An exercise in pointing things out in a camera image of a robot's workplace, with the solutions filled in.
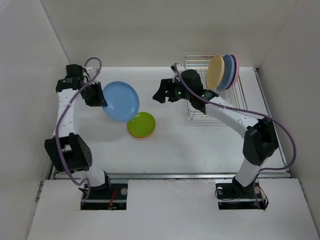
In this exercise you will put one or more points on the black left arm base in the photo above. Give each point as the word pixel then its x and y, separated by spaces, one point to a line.
pixel 112 199

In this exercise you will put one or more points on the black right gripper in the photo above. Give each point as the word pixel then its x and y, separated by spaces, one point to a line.
pixel 166 84

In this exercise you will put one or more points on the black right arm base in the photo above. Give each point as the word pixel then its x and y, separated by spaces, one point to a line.
pixel 231 198

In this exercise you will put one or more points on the pink plate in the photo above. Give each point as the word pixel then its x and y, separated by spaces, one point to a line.
pixel 236 72

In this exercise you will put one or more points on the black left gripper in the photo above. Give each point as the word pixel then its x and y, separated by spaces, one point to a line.
pixel 99 100

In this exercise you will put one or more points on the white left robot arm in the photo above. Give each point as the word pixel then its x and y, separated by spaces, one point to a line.
pixel 66 149

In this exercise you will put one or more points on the beige plate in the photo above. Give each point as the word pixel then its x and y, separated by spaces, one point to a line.
pixel 215 72

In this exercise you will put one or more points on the aluminium table rail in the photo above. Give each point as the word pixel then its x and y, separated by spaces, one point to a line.
pixel 182 145

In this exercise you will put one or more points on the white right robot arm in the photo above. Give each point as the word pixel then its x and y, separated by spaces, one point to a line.
pixel 259 134

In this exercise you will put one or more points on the orange plate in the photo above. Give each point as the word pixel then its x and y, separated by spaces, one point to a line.
pixel 141 135

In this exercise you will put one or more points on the light blue plate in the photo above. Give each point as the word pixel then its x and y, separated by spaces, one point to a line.
pixel 122 101

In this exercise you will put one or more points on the purple plate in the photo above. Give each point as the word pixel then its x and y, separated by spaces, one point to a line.
pixel 229 82

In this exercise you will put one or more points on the green plate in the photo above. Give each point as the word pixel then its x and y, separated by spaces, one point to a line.
pixel 143 122

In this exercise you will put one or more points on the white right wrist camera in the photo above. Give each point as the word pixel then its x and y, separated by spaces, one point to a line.
pixel 175 72

